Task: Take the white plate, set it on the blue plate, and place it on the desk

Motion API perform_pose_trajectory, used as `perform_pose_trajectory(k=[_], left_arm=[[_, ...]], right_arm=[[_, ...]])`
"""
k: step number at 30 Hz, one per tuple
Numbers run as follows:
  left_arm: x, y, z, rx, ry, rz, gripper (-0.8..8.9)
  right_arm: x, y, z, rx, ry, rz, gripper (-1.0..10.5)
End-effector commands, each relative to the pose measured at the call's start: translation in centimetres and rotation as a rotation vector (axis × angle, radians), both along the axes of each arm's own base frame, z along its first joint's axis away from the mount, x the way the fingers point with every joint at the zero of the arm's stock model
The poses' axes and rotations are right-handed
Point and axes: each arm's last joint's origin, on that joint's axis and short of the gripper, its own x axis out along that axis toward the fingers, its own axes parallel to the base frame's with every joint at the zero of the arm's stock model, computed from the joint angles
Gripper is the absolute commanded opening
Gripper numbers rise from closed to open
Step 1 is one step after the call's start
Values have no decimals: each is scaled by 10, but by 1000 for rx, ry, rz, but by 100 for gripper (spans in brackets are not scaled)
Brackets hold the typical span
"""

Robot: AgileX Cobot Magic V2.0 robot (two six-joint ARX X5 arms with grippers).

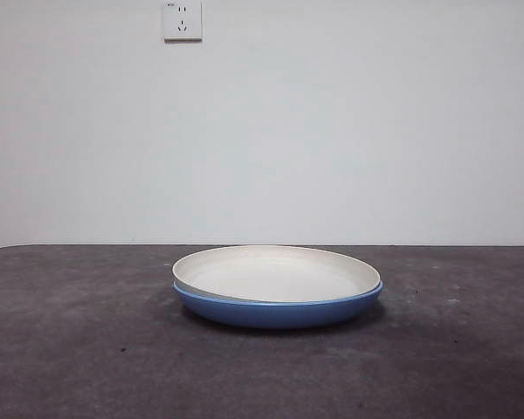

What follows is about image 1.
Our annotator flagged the white round plate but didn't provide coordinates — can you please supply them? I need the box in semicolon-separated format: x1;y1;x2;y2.
171;244;383;303

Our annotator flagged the white wall socket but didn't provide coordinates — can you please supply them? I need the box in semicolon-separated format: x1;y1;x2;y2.
163;0;203;44

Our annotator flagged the blue round plate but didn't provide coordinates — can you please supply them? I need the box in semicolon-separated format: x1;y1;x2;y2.
172;281;384;331

